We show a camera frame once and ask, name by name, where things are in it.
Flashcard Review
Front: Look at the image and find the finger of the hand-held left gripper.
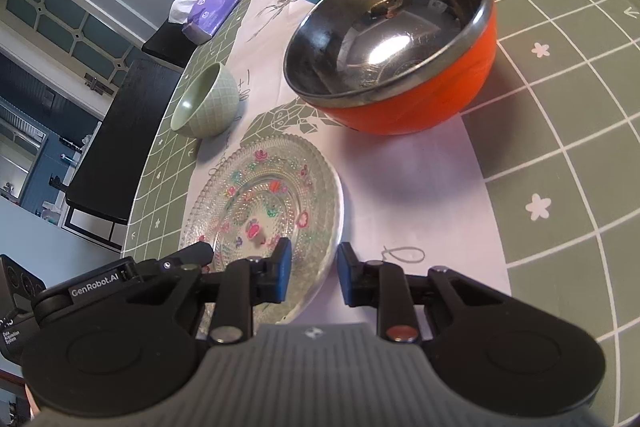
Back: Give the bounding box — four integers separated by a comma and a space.
142, 242, 216, 280

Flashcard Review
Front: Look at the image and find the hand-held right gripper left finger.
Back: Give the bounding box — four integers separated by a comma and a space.
125, 237, 294, 344

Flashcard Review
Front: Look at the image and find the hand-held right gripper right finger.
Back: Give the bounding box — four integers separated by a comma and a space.
336, 243, 501, 344

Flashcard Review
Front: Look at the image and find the white fruit-print plate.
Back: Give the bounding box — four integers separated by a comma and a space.
280, 159, 347, 325

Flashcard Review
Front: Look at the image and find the floral clear glass plate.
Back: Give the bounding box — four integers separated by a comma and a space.
179, 134, 341, 323

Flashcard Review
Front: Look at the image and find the green ceramic bowl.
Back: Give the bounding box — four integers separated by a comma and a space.
170, 62, 240, 138

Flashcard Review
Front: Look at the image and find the orange steel bowl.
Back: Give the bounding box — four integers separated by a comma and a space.
283, 0, 498, 136

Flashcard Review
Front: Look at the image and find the white table runner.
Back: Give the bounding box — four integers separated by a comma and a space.
190, 0, 513, 338

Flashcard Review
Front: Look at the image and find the black chair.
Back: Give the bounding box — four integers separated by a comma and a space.
65, 58, 185, 253
141, 0, 221, 68

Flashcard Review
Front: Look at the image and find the purple tissue pack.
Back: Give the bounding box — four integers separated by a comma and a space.
167, 0, 240, 46

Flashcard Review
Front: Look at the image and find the green checked tablecloth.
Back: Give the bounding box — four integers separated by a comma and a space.
120, 0, 640, 427

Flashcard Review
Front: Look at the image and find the glass panel door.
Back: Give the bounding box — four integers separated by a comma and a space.
0, 0, 146, 78

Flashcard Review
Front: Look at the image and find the metal door handle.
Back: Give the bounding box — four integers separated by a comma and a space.
84, 74, 115, 96

